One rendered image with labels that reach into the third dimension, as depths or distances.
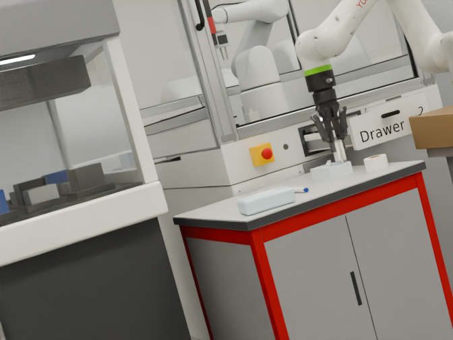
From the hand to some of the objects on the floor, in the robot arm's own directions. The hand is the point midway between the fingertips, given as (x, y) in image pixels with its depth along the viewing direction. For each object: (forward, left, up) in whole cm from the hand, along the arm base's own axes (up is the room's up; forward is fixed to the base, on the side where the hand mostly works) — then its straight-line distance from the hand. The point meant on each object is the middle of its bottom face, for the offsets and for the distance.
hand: (338, 150), depth 230 cm
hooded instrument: (+78, +144, -87) cm, 186 cm away
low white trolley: (+2, +18, -84) cm, 86 cm away
